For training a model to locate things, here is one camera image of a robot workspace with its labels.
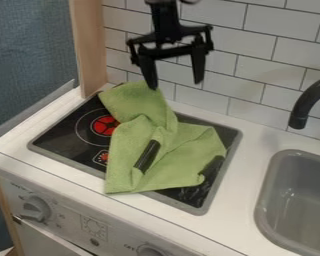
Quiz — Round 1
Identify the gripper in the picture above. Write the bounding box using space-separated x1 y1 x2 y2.
125 20 215 91

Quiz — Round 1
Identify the green cloth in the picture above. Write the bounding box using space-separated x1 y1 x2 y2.
97 80 229 195

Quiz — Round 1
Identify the toy stove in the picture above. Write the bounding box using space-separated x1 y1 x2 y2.
26 83 245 216

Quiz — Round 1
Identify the tap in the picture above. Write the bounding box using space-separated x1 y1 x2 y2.
286 73 320 131

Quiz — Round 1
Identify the toy sink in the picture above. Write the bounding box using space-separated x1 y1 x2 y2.
253 149 320 256

